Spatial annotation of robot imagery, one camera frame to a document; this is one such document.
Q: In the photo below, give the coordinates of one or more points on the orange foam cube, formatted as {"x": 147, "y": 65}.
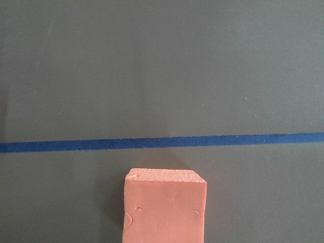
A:
{"x": 164, "y": 205}

